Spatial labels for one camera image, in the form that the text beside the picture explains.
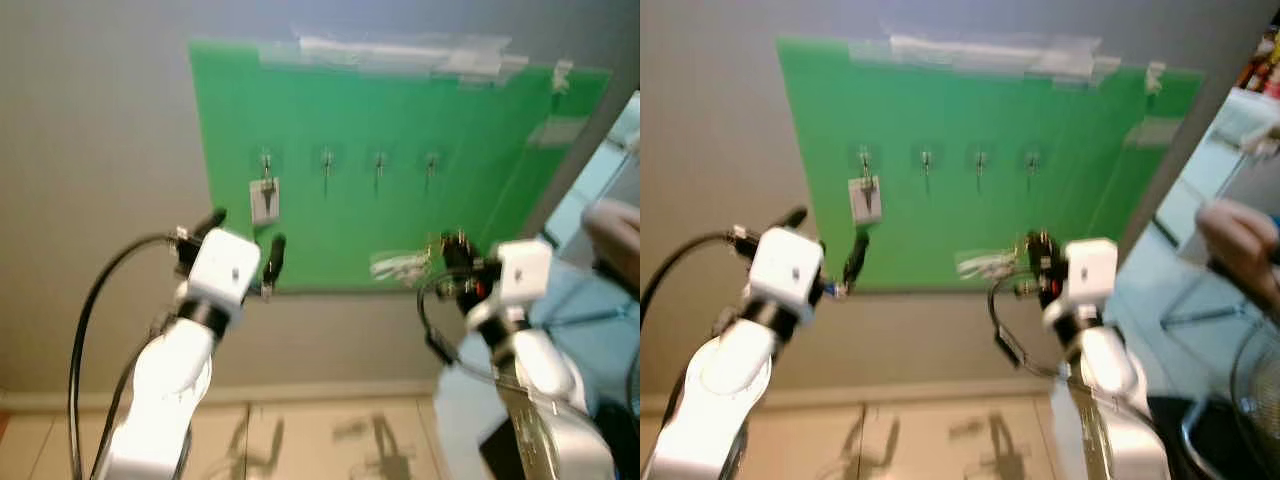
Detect keys with white fluffy keychain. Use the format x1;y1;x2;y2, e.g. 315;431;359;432
370;250;433;283
955;248;1023;281

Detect person's hand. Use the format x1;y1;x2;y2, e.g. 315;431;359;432
1195;198;1280;311
582;198;641;291

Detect long clear tape strip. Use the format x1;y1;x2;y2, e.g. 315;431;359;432
258;35;529;86
848;35;1121;86

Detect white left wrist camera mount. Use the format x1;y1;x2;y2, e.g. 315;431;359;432
185;228;263;313
750;227;826;311

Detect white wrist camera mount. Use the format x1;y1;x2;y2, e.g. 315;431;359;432
468;238;554;326
750;227;826;311
185;228;263;313
1042;238;1119;326

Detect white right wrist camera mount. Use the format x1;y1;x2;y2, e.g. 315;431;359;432
1042;238;1119;326
468;238;554;326

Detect green wall board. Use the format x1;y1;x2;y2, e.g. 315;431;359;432
188;38;613;296
775;38;1204;293

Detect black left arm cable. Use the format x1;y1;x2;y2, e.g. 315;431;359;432
640;230;746;331
68;232;186;480

